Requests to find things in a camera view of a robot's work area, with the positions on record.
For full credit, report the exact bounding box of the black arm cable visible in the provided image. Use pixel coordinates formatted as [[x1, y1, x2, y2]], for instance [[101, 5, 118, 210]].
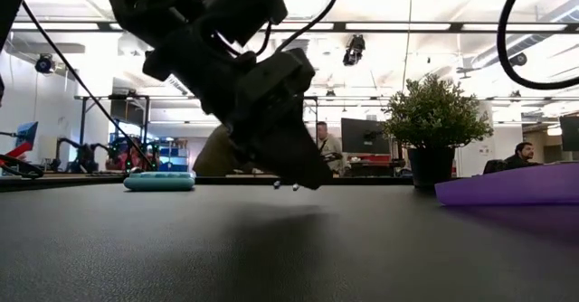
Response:
[[21, 0, 156, 171], [496, 0, 579, 91]]

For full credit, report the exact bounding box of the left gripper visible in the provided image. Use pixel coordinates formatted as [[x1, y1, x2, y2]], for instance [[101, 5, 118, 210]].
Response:
[[141, 18, 335, 191]]

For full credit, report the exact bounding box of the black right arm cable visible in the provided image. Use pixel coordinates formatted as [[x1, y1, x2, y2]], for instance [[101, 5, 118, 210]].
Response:
[[496, 0, 579, 91]]

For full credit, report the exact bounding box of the black background rig frame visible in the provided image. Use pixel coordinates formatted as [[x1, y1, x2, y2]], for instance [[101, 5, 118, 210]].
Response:
[[76, 93, 152, 167]]

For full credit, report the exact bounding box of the blue screen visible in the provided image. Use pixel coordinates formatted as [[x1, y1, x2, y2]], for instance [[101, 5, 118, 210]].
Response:
[[15, 120, 40, 148]]

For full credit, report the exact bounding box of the red flat object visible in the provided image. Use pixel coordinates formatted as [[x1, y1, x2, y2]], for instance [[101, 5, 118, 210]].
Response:
[[3, 141, 28, 159]]

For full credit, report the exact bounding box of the red box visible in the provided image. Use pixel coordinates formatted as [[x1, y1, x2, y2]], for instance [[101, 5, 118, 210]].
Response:
[[359, 154, 393, 165]]

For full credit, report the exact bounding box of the person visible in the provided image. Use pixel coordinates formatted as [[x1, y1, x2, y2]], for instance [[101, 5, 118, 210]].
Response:
[[316, 120, 345, 176], [106, 137, 150, 173], [193, 124, 236, 177], [504, 141, 543, 170]]

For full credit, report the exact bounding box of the black ceiling-hung camera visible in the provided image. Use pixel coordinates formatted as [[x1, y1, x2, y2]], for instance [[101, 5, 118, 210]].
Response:
[[508, 51, 529, 69], [34, 52, 56, 75], [341, 33, 366, 68]]

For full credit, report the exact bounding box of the green potted plant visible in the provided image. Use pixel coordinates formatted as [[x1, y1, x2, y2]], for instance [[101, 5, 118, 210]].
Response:
[[381, 74, 495, 193]]

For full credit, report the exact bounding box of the black office chair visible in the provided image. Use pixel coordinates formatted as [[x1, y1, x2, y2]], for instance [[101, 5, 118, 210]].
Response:
[[481, 159, 508, 176]]

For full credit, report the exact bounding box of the overhead LED light bar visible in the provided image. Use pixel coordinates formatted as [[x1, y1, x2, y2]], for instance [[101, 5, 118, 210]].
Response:
[[11, 20, 579, 33]]

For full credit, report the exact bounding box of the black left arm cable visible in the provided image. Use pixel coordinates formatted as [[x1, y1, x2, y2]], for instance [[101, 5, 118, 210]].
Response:
[[21, 0, 156, 171]]

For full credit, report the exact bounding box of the blue storage shelf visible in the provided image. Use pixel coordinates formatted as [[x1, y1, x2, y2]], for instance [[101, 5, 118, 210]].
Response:
[[156, 138, 191, 173]]

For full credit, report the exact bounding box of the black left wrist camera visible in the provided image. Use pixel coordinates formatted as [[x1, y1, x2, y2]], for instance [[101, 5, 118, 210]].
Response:
[[202, 0, 290, 46]]

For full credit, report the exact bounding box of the teal flat tray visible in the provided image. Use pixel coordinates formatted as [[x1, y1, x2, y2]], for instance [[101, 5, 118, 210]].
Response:
[[123, 171, 196, 193]]

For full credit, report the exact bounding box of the black aluminium table frame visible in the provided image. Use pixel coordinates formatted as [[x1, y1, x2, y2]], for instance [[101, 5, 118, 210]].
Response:
[[0, 174, 438, 193]]

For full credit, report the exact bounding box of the black computer monitor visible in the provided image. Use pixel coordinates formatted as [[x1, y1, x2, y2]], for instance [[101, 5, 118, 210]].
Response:
[[559, 115, 579, 153], [340, 118, 392, 156]]

